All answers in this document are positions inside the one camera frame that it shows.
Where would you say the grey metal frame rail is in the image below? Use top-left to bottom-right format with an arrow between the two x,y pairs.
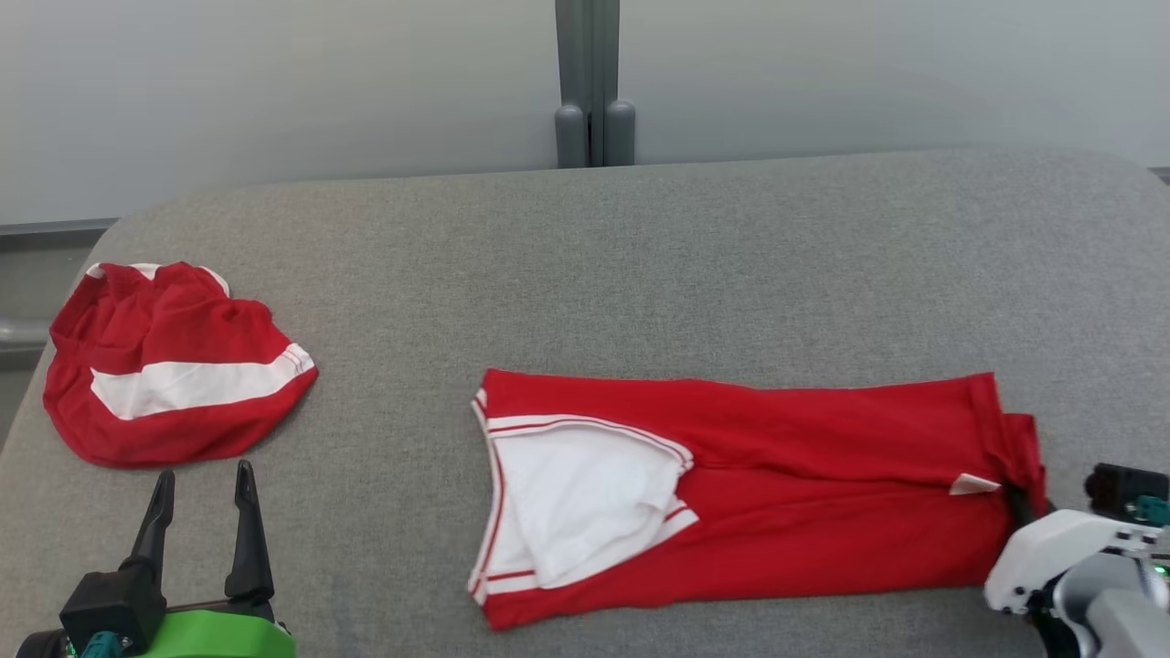
0,218 -> 120,240

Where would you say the grey vertical partition post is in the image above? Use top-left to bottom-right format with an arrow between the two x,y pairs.
554,0 -> 637,169

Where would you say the grey metal pipe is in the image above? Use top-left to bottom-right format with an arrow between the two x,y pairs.
0,315 -> 52,354

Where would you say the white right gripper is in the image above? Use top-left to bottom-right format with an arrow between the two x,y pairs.
984,484 -> 1143,615

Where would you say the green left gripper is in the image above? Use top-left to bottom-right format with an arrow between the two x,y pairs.
128,460 -> 298,658

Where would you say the red basketball jersey white trim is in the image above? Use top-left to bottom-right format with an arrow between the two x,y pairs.
468,368 -> 1049,631

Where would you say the red shorts white stripe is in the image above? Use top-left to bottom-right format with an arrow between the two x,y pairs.
43,261 -> 319,469

